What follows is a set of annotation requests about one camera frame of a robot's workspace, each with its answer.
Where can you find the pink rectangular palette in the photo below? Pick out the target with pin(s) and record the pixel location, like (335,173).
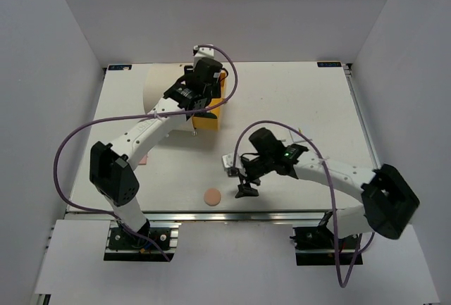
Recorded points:
(143,161)

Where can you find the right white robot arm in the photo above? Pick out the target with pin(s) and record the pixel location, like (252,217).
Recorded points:
(386,201)

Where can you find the white square compact with gold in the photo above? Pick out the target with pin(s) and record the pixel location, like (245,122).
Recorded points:
(296,138)

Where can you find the plain pink round puff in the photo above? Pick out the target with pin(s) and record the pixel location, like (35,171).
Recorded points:
(212,197)

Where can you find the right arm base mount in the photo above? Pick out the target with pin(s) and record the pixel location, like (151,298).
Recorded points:
(314,246)

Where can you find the cream round drawer organizer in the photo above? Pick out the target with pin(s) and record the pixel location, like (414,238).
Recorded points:
(161,76)

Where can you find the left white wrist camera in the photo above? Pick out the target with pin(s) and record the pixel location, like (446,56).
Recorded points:
(203,52)

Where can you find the blue label sticker right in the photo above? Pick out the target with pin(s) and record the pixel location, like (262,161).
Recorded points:
(329,64)

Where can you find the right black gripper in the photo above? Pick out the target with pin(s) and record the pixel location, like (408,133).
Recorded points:
(244,187)

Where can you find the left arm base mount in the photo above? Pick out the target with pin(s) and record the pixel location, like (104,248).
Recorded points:
(121,246)

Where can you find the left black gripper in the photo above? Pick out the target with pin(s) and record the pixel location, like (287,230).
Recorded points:
(215,89)

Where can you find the blue label sticker left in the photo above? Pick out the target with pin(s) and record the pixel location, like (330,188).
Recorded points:
(119,67)

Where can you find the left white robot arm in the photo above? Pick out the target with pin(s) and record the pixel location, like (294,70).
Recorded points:
(112,166)

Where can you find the blue label sticker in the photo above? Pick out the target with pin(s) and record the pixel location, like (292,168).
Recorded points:
(329,64)
(119,67)

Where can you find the yellow drawer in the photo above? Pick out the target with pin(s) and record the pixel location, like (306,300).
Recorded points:
(211,120)

